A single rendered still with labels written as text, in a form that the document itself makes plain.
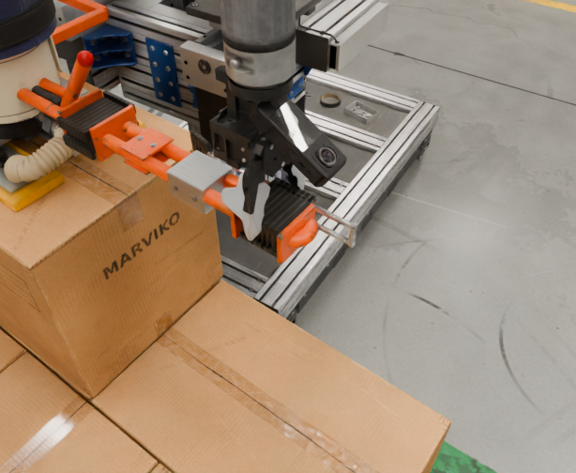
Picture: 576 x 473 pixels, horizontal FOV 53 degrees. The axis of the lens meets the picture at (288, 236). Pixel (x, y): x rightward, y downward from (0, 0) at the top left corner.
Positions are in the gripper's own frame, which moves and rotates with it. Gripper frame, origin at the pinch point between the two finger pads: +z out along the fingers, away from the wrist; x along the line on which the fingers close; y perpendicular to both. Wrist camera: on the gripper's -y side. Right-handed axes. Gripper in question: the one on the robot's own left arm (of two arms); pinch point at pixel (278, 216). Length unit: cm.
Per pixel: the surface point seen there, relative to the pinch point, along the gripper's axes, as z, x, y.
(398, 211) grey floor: 107, -119, 34
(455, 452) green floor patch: 108, -42, -29
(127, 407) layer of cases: 53, 18, 25
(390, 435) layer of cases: 53, -9, -19
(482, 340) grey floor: 108, -82, -19
